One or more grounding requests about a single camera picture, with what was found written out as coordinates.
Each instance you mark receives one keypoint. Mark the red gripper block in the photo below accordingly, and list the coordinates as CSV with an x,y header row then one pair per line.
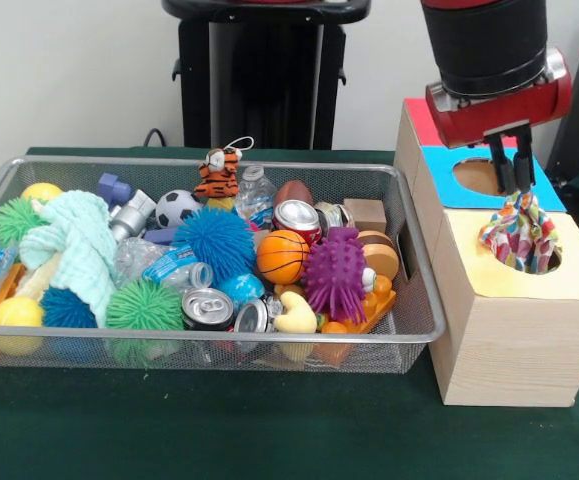
x,y
504,115

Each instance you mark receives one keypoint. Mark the polka dot cloth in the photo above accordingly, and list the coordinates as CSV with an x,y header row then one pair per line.
x,y
521,235

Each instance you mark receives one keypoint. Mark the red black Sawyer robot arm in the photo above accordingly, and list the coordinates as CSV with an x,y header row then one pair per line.
x,y
489,40

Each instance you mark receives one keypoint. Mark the wooden box with three holes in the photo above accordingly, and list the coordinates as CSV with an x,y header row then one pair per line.
x,y
519,350

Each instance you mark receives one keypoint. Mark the shallow silver mesh bin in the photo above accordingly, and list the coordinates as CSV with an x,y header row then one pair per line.
x,y
269,352

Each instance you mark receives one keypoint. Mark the toy hamburger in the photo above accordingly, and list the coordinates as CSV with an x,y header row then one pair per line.
x,y
381,252

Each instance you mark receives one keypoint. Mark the purple spiky rubber toy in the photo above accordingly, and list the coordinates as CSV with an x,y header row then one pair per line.
x,y
336,270

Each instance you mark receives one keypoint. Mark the red soda can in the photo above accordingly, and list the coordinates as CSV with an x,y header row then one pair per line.
x,y
298,220

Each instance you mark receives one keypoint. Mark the orange toy basketball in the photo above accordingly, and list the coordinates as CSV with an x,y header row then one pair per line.
x,y
281,255

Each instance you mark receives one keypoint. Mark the tiger plush toy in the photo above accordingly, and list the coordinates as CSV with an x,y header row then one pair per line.
x,y
217,175

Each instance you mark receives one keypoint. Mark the blue spiky rubber ball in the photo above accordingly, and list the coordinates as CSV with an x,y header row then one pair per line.
x,y
214,240
69,307

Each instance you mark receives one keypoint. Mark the black white soccer ball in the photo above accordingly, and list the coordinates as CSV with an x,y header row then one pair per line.
x,y
176,207

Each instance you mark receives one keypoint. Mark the green spiky rubber ball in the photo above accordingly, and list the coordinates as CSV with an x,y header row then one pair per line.
x,y
144,305

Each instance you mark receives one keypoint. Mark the mint green cloth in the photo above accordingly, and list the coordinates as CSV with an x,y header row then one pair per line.
x,y
76,235

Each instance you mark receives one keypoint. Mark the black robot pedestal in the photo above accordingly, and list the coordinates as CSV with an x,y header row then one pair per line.
x,y
249,75

